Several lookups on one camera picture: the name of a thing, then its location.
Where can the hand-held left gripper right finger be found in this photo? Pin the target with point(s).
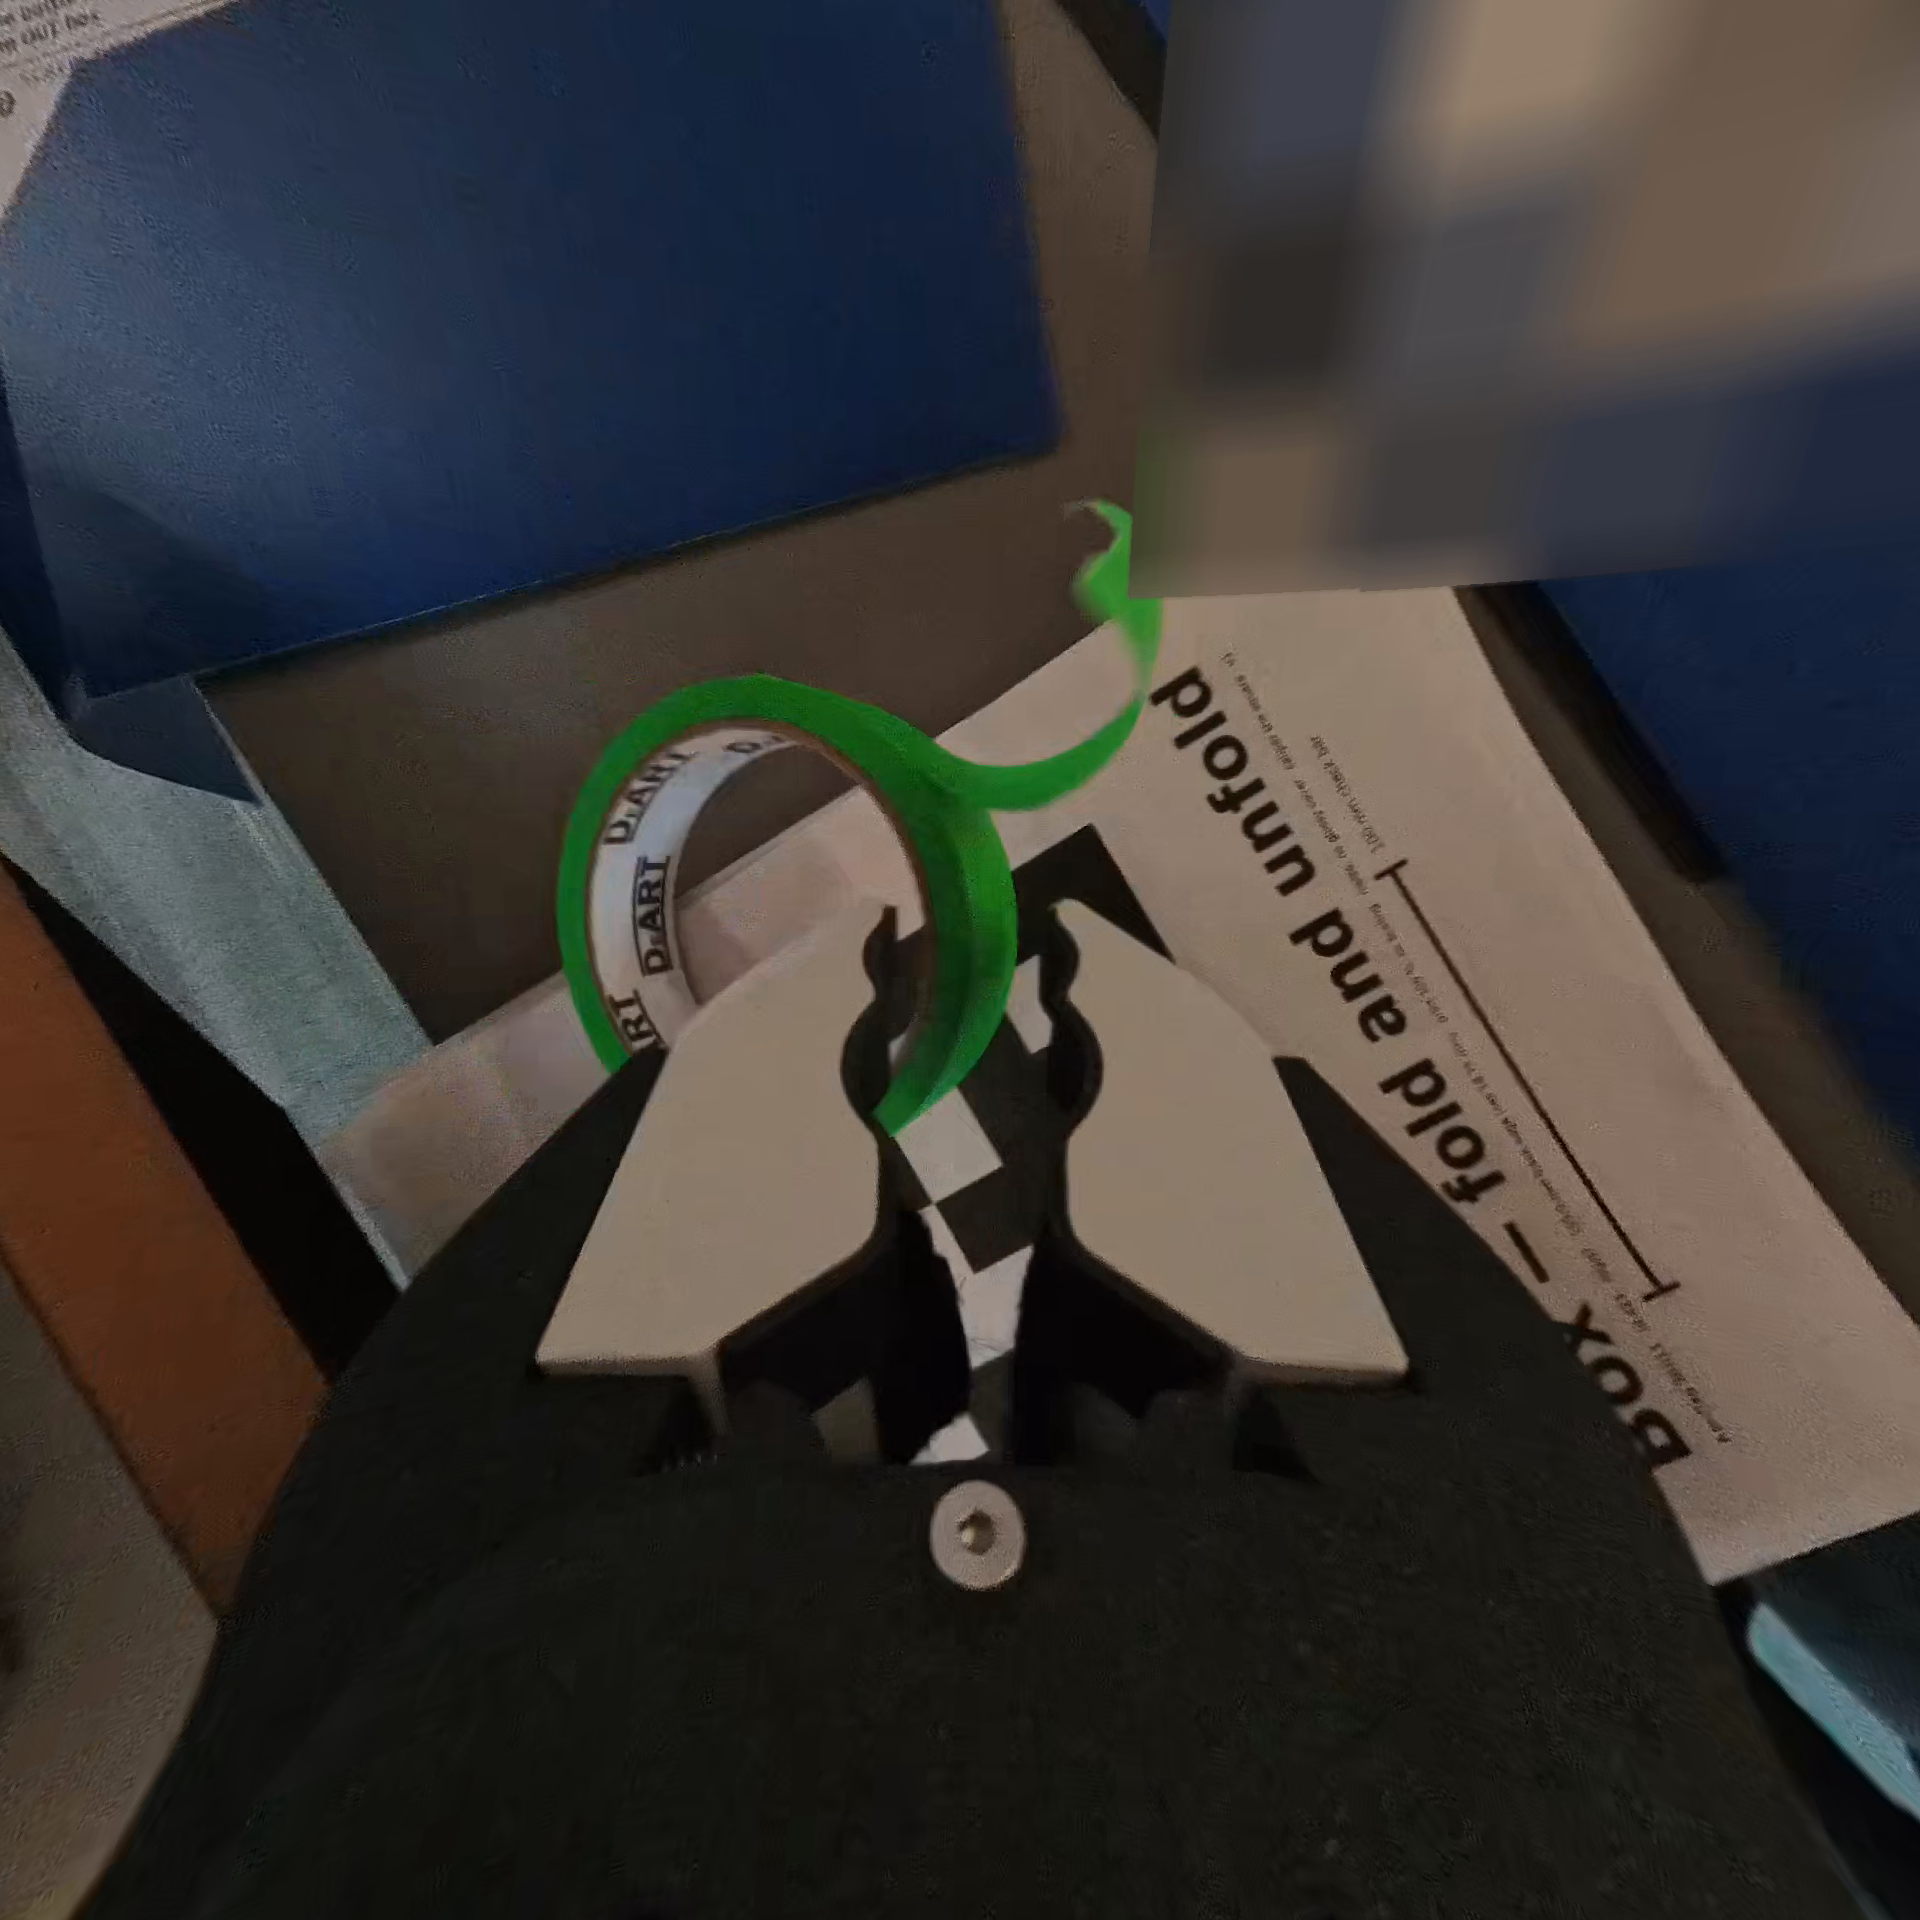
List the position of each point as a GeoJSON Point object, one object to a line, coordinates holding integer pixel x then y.
{"type": "Point", "coordinates": [1201, 1184]}

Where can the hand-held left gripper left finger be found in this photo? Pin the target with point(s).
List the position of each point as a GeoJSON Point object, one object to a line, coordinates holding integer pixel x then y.
{"type": "Point", "coordinates": [721, 1184]}

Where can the green tape roll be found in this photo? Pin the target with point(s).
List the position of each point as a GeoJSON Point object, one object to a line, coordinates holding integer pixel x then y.
{"type": "Point", "coordinates": [811, 721]}

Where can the white printed paper sheet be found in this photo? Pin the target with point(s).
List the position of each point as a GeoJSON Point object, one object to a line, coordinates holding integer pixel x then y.
{"type": "Point", "coordinates": [1441, 930]}

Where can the brown wooden board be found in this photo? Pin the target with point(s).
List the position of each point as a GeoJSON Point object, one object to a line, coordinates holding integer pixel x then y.
{"type": "Point", "coordinates": [120, 1200]}

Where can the teal cloth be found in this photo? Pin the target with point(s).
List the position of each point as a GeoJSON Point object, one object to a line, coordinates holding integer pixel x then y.
{"type": "Point", "coordinates": [194, 885]}

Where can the blue cardboard box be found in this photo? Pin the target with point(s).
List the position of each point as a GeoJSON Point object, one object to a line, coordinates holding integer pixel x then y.
{"type": "Point", "coordinates": [494, 315]}

